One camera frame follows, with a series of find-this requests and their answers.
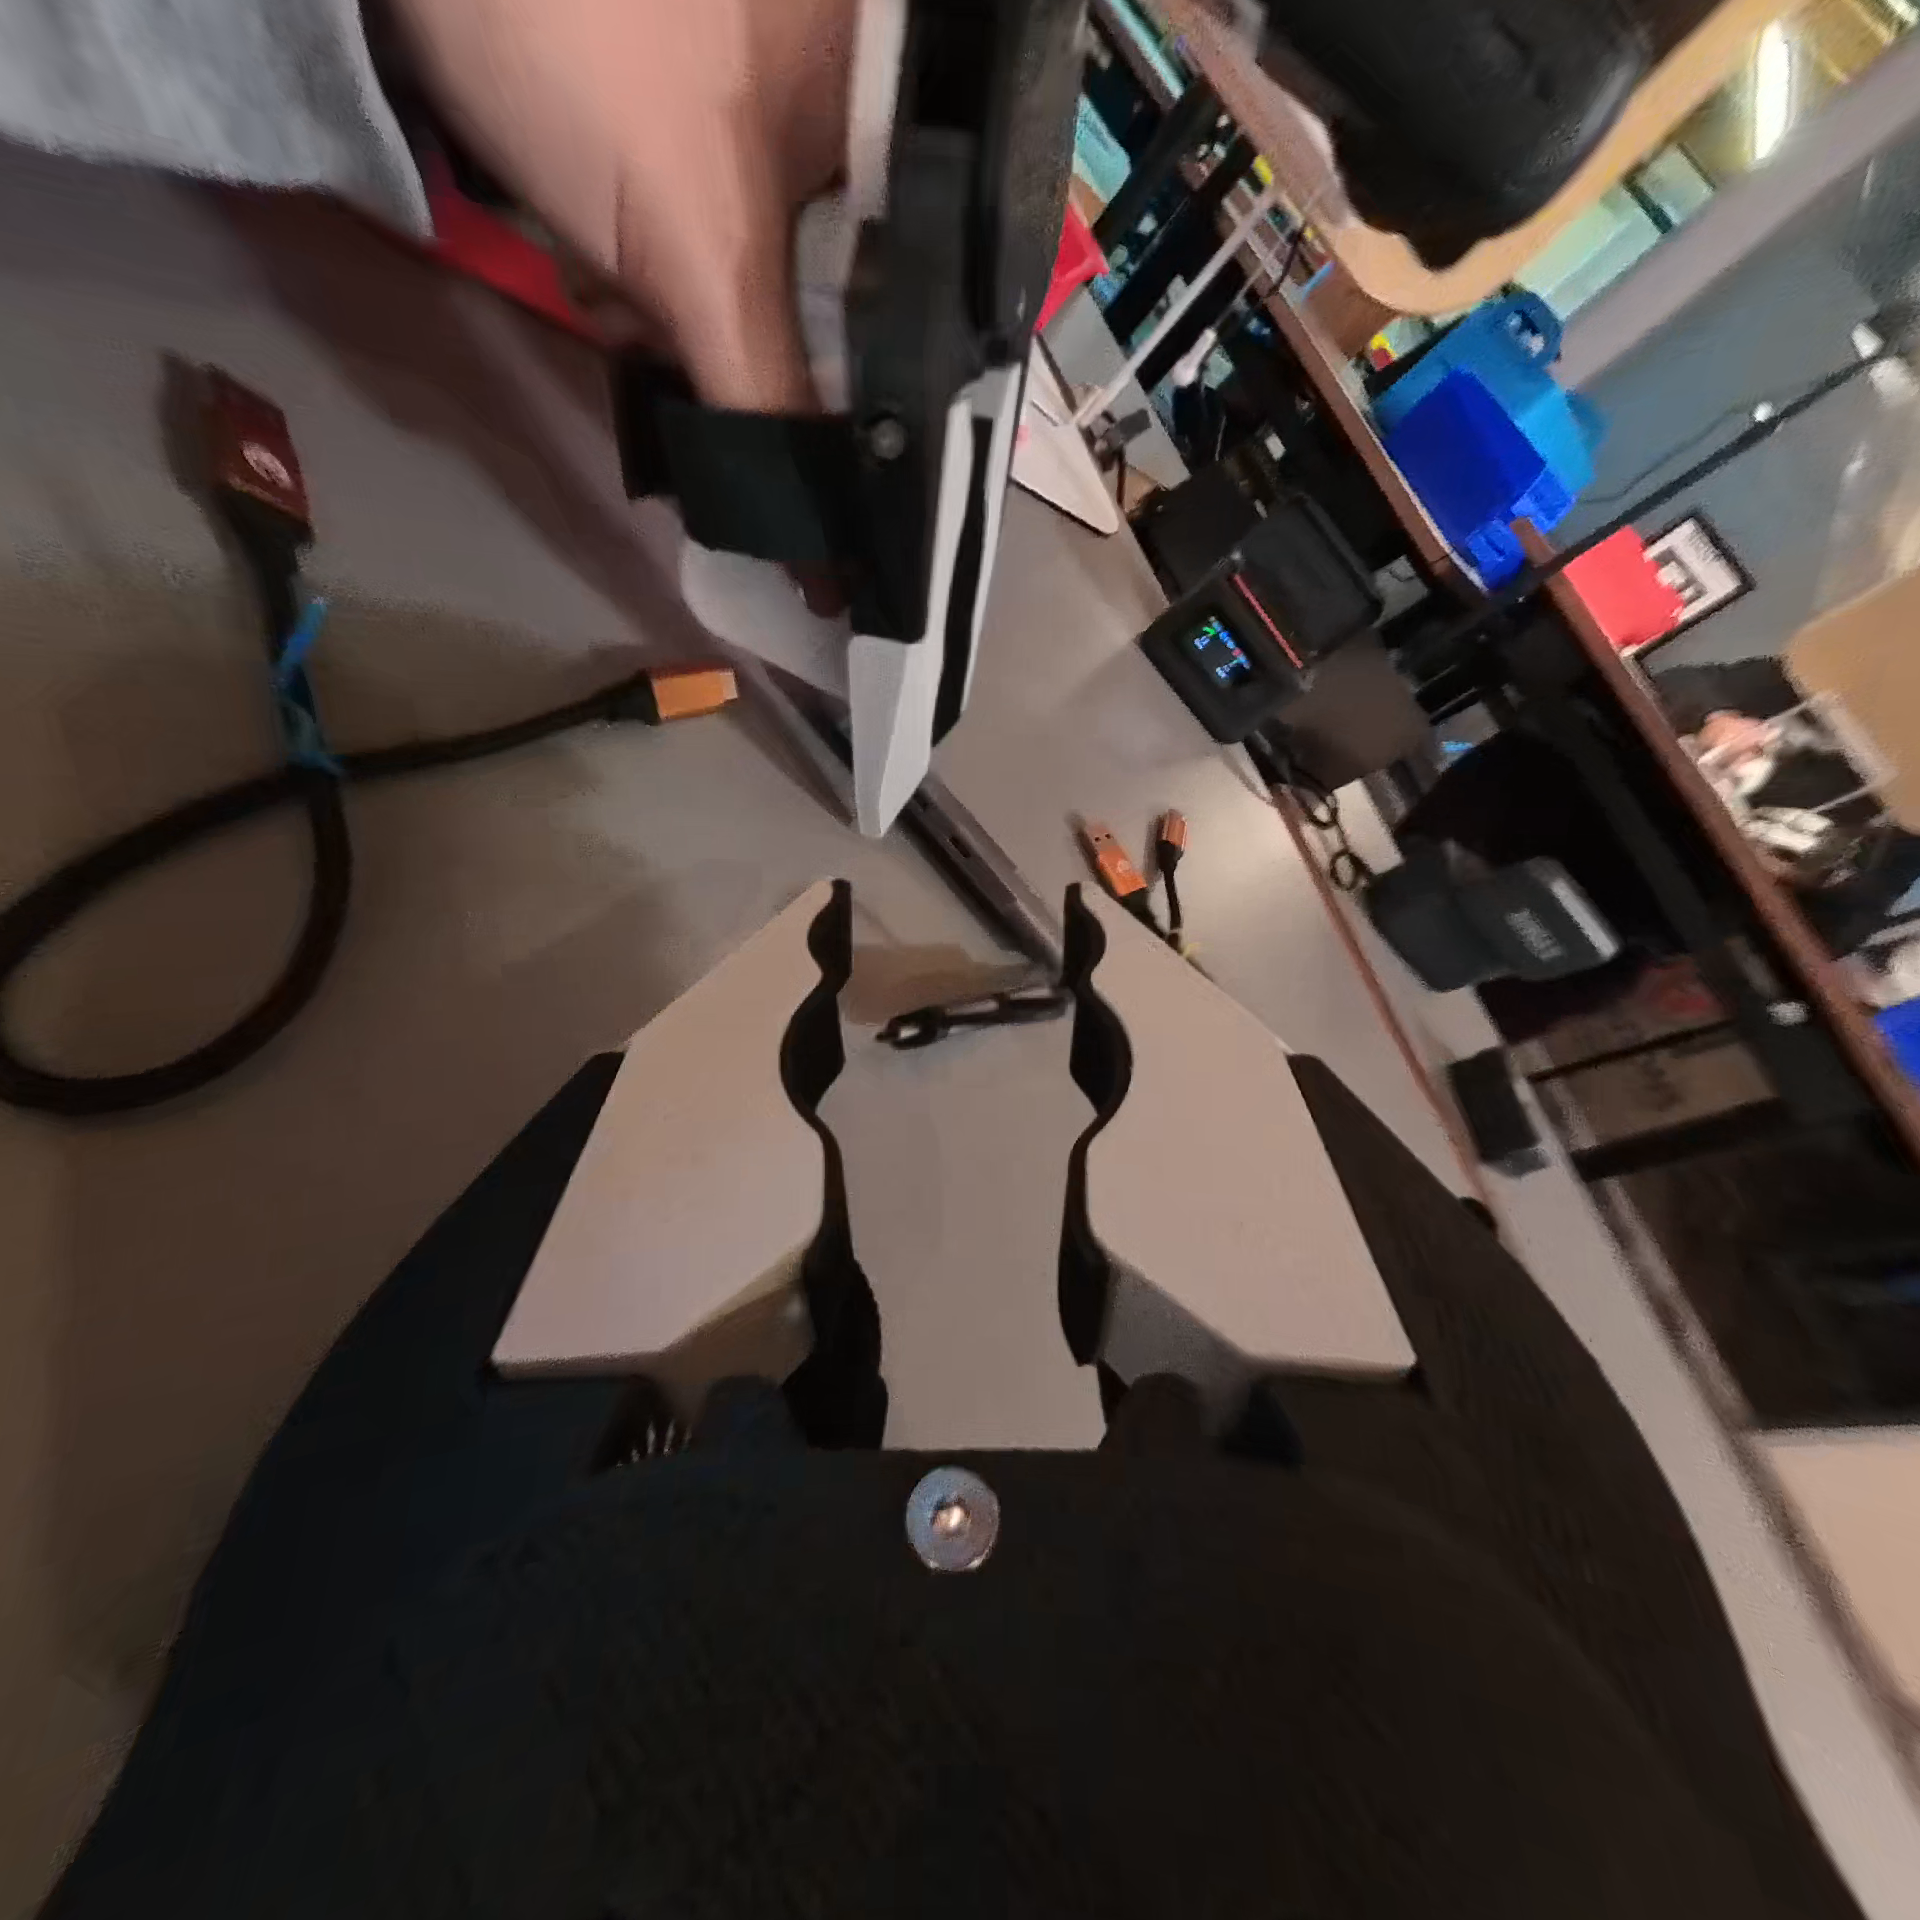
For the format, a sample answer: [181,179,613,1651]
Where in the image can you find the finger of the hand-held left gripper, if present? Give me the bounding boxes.
[848,358,1029,838]
[680,539,856,701]

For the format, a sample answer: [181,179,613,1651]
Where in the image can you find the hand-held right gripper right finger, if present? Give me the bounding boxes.
[1056,882,1421,1384]

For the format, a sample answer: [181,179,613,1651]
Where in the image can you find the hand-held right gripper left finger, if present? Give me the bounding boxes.
[489,877,856,1384]

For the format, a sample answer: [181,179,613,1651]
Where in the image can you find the thick black cable orange plugs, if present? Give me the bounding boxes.
[0,356,739,1119]

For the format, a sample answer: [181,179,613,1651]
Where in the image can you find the grey usb hub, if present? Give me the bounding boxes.
[750,661,1069,970]

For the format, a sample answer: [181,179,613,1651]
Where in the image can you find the grey usb-c adapter with tether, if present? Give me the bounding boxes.
[873,979,1072,1051]

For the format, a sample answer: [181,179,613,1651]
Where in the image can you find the person's left hand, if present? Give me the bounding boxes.
[375,0,903,414]

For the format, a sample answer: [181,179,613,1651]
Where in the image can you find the small black battery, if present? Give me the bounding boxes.
[1445,1046,1557,1174]

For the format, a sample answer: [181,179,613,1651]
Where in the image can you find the grey battery charger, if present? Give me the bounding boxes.
[1362,853,1625,995]

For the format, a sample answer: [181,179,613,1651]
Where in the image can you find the black charging case with display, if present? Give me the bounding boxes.
[1135,498,1390,746]

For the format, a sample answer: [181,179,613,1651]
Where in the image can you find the wooden board on white stand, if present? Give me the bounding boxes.
[1013,0,1839,536]

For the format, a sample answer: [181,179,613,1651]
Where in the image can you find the blue plastic bin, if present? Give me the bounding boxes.
[1369,288,1607,590]

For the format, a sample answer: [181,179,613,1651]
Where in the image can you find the brown wooden desk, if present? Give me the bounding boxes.
[1087,0,1920,1164]

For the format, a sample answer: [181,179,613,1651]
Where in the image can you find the small red bin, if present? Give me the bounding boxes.
[1558,526,1685,655]

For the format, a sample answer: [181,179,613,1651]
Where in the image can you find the framed tag picture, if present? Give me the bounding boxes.
[1632,512,1758,664]

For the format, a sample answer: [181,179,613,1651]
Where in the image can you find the thin black cable orange plugs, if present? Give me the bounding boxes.
[1074,806,1201,962]

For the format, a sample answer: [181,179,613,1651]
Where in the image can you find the black charger cable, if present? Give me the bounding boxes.
[1266,749,1373,894]

